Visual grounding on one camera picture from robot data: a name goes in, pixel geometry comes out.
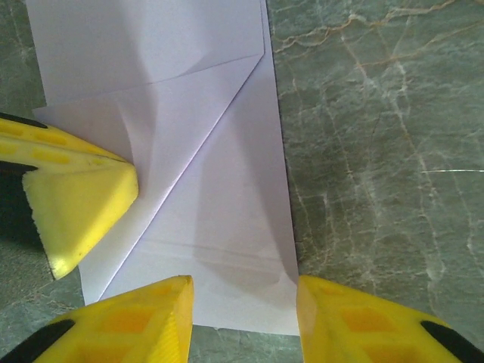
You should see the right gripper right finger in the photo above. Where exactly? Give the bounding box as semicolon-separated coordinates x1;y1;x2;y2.
296;275;484;363

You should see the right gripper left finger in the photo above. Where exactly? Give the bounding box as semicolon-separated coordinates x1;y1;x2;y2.
0;275;195;363

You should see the purple paper sheet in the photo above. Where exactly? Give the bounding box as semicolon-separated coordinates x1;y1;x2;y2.
25;0;302;337

